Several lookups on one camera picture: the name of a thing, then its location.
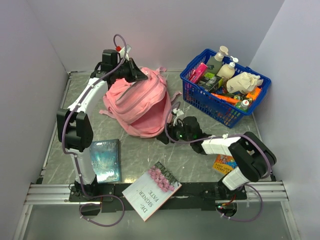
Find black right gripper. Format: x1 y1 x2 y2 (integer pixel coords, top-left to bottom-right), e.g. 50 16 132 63
156 119 193 145

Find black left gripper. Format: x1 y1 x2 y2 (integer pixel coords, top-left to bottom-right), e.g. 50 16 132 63
113 57 148 83

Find pink school backpack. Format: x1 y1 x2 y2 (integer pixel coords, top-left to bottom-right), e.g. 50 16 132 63
99 67 182 138

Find white book pink flowers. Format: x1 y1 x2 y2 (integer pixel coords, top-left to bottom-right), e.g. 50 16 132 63
122 161 182 221

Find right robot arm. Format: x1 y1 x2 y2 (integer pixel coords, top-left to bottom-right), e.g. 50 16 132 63
156 116 277 199

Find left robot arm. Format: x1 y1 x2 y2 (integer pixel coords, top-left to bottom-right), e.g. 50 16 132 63
56 49 147 201

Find beige cloth bag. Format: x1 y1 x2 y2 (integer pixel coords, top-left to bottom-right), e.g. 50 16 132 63
225 72 264 94

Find orange snack pack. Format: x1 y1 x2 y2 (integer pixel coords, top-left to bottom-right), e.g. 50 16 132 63
246 87 262 101

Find yellow children's book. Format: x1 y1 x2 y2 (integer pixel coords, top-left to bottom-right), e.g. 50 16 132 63
212 154 237 175

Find orange packet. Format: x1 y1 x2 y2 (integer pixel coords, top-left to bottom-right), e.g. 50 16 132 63
212 93 240 105

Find blue plastic basket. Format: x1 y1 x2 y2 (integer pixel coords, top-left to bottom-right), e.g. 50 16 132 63
180 48 272 129

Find black green box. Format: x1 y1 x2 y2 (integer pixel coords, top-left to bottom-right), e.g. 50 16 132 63
197 72 223 93

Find pink box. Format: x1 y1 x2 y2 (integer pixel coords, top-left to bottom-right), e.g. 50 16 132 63
188 62 208 83

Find green bottle red cap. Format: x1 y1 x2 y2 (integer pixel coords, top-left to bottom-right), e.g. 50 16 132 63
235 99 251 112

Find cream pump bottle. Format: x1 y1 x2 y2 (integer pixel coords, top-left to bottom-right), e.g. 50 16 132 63
217 56 239 83

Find grey pump bottle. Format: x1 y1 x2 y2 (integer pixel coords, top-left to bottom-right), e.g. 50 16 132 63
206 45 229 75

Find teal hardcover book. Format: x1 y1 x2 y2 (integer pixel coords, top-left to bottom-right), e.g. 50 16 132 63
89 139 121 184

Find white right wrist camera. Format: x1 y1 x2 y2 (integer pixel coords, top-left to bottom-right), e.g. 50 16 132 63
172 108 184 126

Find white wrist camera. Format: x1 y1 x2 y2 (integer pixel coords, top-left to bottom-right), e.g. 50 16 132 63
172 108 184 126
115 44 132 61

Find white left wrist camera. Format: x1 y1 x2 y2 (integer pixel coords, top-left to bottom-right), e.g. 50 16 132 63
115 44 132 61

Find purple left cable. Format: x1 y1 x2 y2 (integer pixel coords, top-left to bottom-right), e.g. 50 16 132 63
61 34 128 228

